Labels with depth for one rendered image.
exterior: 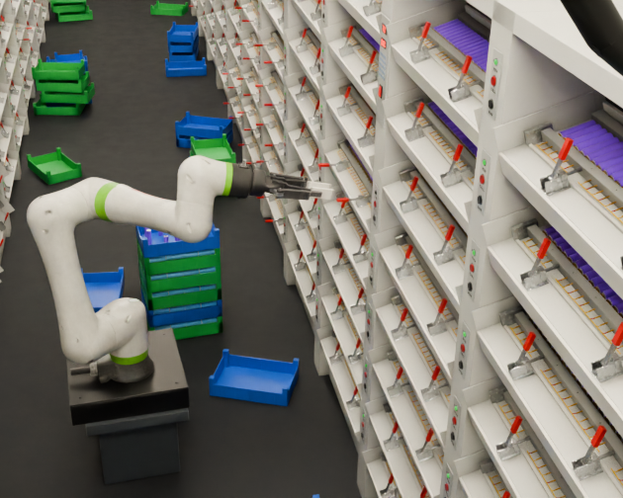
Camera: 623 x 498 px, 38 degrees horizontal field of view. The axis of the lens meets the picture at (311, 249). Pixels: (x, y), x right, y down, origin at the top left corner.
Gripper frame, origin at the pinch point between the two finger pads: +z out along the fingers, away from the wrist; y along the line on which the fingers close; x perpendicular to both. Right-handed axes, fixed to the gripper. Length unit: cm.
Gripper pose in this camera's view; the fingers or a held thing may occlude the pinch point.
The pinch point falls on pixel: (319, 190)
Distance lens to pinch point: 257.9
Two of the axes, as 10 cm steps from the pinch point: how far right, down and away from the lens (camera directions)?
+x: -2.1, 8.8, 4.3
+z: 9.6, 1.0, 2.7
